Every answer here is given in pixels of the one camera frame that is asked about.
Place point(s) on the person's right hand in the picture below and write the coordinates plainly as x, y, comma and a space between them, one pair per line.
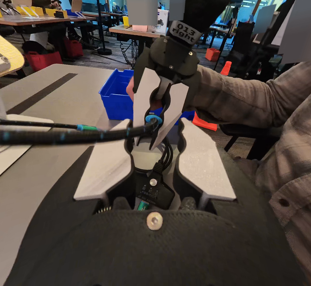
130, 89

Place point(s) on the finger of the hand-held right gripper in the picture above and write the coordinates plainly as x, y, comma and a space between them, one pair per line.
177, 101
142, 96

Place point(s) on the small yellow bin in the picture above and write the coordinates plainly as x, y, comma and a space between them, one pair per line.
126, 21
51, 12
36, 10

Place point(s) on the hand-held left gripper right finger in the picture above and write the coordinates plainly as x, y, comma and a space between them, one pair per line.
206, 169

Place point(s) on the black office chair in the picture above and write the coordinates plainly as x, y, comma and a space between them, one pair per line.
255, 130

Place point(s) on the small blue bin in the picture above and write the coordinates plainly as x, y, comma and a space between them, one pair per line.
70, 13

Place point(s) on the white bracket bar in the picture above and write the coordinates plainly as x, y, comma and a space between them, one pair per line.
3, 64

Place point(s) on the long wooden workbench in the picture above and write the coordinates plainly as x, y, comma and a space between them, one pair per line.
36, 21

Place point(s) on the blue storage bin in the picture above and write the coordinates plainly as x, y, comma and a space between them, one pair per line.
116, 106

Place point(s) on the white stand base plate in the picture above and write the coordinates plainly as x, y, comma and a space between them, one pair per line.
9, 157

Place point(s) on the wooden display table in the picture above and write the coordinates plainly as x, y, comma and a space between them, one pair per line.
121, 30

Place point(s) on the red bag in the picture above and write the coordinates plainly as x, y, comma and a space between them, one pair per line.
43, 62
74, 49
212, 55

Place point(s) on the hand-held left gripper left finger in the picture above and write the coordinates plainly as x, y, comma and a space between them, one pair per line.
104, 169

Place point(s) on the black HDMI switch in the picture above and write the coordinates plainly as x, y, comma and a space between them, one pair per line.
162, 194

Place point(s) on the thin black pole stand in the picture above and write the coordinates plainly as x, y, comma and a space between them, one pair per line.
104, 52

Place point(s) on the pink display stand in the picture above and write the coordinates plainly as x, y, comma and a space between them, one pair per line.
139, 28

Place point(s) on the person's plaid shirt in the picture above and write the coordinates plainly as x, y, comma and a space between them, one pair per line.
291, 169

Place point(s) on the white product box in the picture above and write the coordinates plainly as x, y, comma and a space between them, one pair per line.
162, 16

